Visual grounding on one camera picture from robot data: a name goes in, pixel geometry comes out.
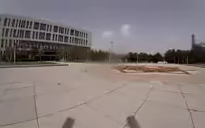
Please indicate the pale concrete slab pavement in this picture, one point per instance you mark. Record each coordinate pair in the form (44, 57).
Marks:
(90, 93)

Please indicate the flower bed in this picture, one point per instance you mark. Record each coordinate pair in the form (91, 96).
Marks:
(150, 69)

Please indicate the robot's own part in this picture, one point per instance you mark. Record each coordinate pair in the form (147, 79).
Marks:
(68, 123)
(133, 122)

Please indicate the long white office building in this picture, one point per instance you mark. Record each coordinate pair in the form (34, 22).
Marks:
(40, 36)

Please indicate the row of trees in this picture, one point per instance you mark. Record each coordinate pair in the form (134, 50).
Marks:
(170, 56)

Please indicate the grass strip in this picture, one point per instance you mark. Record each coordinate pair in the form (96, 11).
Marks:
(23, 64)

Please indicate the distant dark tower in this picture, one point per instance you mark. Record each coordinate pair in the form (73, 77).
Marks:
(193, 40)

